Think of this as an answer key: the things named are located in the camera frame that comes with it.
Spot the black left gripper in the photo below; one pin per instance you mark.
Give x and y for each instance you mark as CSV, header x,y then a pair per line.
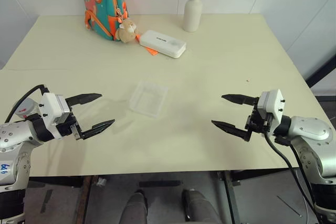
x,y
65,128

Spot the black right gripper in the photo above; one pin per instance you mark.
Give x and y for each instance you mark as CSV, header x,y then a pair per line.
x,y
258,123

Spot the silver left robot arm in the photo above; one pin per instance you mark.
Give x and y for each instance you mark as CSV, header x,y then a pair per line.
x,y
10,134

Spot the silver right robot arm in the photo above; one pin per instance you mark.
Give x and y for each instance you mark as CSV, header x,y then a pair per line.
x,y
309,129

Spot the clear plastic tray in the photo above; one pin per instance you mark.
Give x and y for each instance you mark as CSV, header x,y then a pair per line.
x,y
148,99

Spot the grey metal table leg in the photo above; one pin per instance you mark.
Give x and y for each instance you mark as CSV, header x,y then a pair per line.
x,y
227,195

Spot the orange flat strip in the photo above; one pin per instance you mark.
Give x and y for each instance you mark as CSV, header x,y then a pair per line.
x,y
151,51

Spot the brown rusty table leg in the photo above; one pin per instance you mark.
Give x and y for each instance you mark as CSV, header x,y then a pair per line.
x,y
82,200

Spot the black bar under table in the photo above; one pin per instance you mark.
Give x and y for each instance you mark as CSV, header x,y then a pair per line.
x,y
160,183

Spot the dark grey rounded shape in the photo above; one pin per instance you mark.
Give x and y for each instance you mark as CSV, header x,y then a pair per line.
x,y
200,208
135,208

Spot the white rectangular case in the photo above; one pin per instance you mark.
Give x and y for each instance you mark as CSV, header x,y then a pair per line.
x,y
162,43

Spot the white ceramic vase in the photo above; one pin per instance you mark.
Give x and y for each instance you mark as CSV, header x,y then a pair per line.
x,y
193,14

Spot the teal dinosaur backpack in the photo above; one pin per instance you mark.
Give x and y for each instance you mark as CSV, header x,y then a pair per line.
x,y
101,3

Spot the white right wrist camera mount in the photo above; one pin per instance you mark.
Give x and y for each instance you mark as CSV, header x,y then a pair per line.
x,y
275,106

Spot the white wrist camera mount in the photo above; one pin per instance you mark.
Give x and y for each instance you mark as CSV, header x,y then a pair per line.
x,y
275,106
51,108

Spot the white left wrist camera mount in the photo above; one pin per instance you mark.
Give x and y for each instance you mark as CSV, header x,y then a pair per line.
x,y
51,108

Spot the black slanted frame bar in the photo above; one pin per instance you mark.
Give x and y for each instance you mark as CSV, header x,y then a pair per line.
x,y
323,72

